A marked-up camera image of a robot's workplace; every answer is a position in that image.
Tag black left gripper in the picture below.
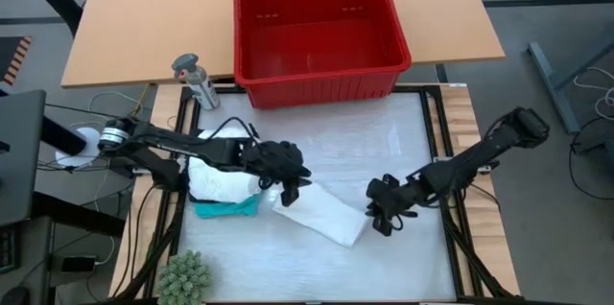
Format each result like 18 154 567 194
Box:
241 140 314 189

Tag small white cloth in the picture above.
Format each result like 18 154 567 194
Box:
272 181 371 249

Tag teal drawstring shorts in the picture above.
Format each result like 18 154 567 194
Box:
193 193 264 221

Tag white lace garment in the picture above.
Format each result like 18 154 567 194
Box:
187 125 264 205

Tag red plastic laundry basket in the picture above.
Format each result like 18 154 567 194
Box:
232 0 413 110

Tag spray bottle with grey trigger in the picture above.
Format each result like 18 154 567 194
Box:
171 52 222 111

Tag grey desk leg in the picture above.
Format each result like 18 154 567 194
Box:
527 40 582 135

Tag light wooden desk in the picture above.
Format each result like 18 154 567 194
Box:
60 0 507 88

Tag white round base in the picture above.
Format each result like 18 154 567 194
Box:
54 126 105 169

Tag small black floor box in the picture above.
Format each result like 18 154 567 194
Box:
60 255 97 273

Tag orange black striped mat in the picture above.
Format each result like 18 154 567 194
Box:
0 35 33 87

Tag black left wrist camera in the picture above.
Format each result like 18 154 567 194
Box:
279 178 301 208

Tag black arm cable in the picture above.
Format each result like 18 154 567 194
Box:
206 116 263 146

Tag black floor cable loop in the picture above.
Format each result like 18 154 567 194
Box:
569 117 614 180

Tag white floor cable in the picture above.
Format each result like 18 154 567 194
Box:
572 65 614 122

